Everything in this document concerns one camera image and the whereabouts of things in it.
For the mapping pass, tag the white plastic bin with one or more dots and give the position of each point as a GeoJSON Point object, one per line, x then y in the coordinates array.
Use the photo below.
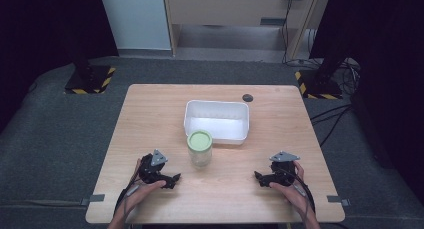
{"type": "Point", "coordinates": [216, 122]}

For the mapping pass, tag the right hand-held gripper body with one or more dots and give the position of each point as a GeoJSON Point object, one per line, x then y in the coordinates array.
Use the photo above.
{"type": "Point", "coordinates": [283, 172]}

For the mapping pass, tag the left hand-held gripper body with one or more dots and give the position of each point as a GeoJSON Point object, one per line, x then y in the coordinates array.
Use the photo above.
{"type": "Point", "coordinates": [150, 170]}

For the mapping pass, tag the person's left hand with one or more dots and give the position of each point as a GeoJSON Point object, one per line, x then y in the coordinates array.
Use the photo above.
{"type": "Point", "coordinates": [141, 194]}

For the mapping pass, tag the person's right hand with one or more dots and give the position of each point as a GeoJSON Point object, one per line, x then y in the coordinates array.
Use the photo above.
{"type": "Point", "coordinates": [295, 195]}

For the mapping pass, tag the glass jar with green lid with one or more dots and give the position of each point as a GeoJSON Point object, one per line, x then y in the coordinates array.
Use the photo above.
{"type": "Point", "coordinates": [199, 148]}

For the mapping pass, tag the black curtain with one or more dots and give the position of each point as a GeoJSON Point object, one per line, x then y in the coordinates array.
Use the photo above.
{"type": "Point", "coordinates": [46, 39]}
{"type": "Point", "coordinates": [380, 72]}

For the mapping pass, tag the grey tape strip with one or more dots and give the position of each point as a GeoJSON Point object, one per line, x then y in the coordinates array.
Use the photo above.
{"type": "Point", "coordinates": [338, 199]}
{"type": "Point", "coordinates": [93, 199]}

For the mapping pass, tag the black stand with striped base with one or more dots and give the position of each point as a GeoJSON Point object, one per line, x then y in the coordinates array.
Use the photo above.
{"type": "Point", "coordinates": [90, 79]}
{"type": "Point", "coordinates": [320, 84]}

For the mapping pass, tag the white panel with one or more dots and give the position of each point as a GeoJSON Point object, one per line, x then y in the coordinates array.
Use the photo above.
{"type": "Point", "coordinates": [136, 19]}

